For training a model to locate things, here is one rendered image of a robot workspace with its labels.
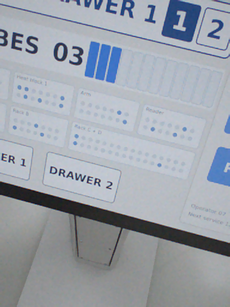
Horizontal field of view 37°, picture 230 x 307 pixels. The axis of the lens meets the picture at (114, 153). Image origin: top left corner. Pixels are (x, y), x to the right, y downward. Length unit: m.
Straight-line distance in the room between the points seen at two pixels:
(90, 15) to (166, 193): 0.22
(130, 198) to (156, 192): 0.03
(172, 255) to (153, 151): 1.09
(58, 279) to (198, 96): 1.09
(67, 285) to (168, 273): 0.39
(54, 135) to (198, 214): 0.20
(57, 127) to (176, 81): 0.15
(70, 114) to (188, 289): 1.14
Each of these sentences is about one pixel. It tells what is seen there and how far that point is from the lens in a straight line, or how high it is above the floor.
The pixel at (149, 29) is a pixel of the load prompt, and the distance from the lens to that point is 0.37.
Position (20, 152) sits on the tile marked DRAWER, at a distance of 0.43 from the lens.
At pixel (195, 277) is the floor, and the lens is 1.47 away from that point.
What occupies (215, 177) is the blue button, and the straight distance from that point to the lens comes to 0.41.
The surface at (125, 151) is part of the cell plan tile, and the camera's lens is 0.40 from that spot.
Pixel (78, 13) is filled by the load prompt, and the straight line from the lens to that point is 0.39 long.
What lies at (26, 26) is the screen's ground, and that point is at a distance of 0.40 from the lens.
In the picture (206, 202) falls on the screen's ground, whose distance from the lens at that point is 0.43.
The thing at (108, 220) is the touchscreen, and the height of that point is 0.97.
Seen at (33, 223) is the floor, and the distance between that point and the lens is 1.47.
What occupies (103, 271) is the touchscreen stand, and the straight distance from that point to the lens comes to 1.37.
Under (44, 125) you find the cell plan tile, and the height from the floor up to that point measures 1.05.
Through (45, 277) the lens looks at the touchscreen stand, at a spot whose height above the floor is 0.04.
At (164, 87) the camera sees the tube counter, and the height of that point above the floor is 1.10.
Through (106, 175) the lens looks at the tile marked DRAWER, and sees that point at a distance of 0.41.
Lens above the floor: 1.39
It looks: 61 degrees down
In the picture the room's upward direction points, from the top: 9 degrees clockwise
